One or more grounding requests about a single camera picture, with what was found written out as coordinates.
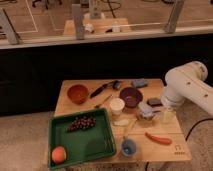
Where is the dark grey eraser block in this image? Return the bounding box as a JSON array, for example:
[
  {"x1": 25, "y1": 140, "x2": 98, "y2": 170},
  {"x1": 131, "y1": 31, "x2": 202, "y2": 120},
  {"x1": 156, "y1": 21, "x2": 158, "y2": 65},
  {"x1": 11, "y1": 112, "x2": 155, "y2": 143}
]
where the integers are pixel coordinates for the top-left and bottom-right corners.
[{"x1": 147, "y1": 98, "x2": 162, "y2": 107}]

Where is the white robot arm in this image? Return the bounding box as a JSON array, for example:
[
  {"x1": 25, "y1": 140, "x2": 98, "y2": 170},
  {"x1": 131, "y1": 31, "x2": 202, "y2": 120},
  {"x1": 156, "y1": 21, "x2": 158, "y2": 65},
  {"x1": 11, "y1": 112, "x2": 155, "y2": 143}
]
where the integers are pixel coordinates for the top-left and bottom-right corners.
[{"x1": 160, "y1": 61, "x2": 213, "y2": 124}]

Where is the crumpled grey plastic object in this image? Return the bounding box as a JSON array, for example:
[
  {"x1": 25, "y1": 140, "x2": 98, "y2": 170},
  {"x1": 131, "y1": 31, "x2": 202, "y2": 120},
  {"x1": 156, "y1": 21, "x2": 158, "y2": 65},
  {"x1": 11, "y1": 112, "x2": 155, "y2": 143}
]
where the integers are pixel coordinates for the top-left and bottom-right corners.
[{"x1": 137, "y1": 102, "x2": 160, "y2": 120}]

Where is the orange carrot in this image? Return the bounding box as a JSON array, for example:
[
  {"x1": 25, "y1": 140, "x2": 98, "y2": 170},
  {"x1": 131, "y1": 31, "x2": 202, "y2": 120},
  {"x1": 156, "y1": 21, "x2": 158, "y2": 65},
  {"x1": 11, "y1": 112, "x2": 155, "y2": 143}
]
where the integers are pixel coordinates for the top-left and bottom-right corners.
[{"x1": 145, "y1": 132, "x2": 172, "y2": 145}]

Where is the wooden spoon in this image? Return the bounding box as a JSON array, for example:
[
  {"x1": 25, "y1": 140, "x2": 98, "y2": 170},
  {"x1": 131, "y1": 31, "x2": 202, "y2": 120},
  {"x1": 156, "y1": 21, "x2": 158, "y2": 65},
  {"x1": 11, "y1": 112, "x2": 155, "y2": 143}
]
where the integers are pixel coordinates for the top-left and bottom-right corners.
[{"x1": 123, "y1": 119, "x2": 137, "y2": 139}]

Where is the purple bowl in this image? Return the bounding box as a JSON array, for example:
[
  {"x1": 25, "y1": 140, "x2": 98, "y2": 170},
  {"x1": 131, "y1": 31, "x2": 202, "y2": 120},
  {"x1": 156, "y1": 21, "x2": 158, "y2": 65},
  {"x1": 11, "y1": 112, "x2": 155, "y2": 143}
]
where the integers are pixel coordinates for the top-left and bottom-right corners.
[{"x1": 119, "y1": 87, "x2": 143, "y2": 108}]

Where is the grey blue cloth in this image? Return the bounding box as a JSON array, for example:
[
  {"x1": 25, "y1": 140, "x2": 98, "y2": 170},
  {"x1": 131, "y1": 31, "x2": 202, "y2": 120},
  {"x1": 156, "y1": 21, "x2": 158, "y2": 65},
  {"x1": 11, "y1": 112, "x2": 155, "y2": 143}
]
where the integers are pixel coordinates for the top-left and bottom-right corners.
[{"x1": 131, "y1": 78, "x2": 148, "y2": 88}]

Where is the blue cup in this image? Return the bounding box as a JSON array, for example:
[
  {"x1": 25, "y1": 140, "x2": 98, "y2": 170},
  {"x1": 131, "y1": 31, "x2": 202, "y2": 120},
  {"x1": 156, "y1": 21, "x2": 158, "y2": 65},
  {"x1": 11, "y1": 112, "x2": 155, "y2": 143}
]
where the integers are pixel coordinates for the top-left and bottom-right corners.
[{"x1": 121, "y1": 139, "x2": 137, "y2": 157}]

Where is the white paper cup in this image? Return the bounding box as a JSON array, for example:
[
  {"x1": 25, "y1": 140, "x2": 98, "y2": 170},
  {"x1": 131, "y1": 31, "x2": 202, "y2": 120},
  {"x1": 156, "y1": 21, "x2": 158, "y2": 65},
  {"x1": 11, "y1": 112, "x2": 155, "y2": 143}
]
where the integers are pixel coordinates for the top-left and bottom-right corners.
[{"x1": 109, "y1": 98, "x2": 125, "y2": 115}]

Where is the green plastic tray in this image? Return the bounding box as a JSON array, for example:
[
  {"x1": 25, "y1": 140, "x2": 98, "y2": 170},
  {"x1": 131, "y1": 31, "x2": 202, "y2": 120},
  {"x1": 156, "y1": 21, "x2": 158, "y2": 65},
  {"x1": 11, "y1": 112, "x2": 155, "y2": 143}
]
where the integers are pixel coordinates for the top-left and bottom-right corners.
[{"x1": 48, "y1": 108, "x2": 116, "y2": 171}]

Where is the bunch of dark grapes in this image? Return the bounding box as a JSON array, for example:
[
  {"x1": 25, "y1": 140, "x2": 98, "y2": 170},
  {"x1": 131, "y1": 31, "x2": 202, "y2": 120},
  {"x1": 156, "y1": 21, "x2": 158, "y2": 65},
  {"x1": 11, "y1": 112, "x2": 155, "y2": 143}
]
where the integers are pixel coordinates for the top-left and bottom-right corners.
[{"x1": 65, "y1": 117, "x2": 96, "y2": 132}]

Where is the orange clay bowl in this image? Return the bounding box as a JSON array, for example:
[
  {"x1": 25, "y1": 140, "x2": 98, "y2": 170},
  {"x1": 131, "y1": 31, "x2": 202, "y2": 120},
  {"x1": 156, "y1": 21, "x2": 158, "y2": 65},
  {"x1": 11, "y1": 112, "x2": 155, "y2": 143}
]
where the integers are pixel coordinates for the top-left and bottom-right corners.
[{"x1": 67, "y1": 84, "x2": 89, "y2": 104}]

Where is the orange fruit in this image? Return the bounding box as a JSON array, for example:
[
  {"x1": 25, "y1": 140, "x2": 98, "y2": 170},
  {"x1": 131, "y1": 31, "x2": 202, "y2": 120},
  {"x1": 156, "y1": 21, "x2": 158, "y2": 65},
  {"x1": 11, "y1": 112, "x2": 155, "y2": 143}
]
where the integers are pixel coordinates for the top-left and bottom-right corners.
[{"x1": 51, "y1": 146, "x2": 66, "y2": 164}]

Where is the black power cable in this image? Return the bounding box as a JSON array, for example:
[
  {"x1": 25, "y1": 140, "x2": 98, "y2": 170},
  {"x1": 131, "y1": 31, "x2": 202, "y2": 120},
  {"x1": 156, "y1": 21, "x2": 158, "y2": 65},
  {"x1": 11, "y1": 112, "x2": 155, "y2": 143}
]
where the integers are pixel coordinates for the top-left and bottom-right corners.
[{"x1": 185, "y1": 117, "x2": 213, "y2": 142}]

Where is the black handled brush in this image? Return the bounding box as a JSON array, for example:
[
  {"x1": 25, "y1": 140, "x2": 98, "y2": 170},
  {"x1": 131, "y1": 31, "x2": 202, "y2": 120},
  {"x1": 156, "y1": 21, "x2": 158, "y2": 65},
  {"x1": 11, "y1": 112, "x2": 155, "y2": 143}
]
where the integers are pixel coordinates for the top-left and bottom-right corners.
[{"x1": 90, "y1": 80, "x2": 121, "y2": 98}]

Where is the right grey metal post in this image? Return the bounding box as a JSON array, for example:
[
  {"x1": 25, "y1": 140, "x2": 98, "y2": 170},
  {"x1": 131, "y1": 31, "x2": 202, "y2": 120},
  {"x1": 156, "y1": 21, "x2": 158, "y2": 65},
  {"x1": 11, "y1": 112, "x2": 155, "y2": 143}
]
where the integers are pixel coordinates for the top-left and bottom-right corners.
[{"x1": 164, "y1": 0, "x2": 185, "y2": 34}]

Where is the grey metal post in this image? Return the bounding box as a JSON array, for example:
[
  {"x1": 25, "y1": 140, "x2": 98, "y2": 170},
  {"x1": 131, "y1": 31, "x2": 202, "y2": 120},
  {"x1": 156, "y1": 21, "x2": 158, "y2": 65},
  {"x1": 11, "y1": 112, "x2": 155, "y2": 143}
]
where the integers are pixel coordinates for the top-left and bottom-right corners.
[
  {"x1": 164, "y1": 0, "x2": 185, "y2": 34},
  {"x1": 0, "y1": 8, "x2": 19, "y2": 45},
  {"x1": 72, "y1": 4, "x2": 84, "y2": 40}
]

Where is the middle grey metal post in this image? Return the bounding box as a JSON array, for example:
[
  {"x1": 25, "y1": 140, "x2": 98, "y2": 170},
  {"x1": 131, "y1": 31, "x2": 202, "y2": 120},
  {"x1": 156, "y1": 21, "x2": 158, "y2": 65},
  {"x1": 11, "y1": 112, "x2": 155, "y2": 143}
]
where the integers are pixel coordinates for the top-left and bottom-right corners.
[{"x1": 72, "y1": 4, "x2": 84, "y2": 40}]

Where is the left grey metal post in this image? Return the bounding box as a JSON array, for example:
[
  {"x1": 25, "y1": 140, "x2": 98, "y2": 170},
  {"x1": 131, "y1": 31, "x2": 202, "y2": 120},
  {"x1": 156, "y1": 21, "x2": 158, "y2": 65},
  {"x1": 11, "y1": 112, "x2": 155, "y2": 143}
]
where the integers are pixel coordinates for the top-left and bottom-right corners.
[{"x1": 0, "y1": 8, "x2": 19, "y2": 45}]

